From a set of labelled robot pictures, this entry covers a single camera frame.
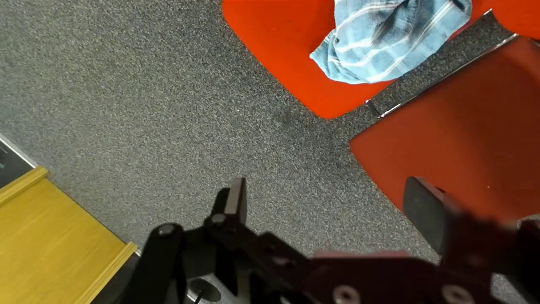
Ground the red chair with cloth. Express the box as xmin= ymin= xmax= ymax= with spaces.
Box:
xmin=221 ymin=0 xmax=540 ymax=118

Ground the wooden door with sign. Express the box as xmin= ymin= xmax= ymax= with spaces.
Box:
xmin=0 ymin=167 xmax=137 ymax=304

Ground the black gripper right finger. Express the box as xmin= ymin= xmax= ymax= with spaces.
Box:
xmin=403 ymin=177 xmax=464 ymax=253

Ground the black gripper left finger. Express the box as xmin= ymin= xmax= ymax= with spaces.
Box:
xmin=211 ymin=177 xmax=246 ymax=224

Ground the blue checkered cloth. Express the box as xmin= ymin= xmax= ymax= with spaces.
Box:
xmin=309 ymin=0 xmax=472 ymax=84

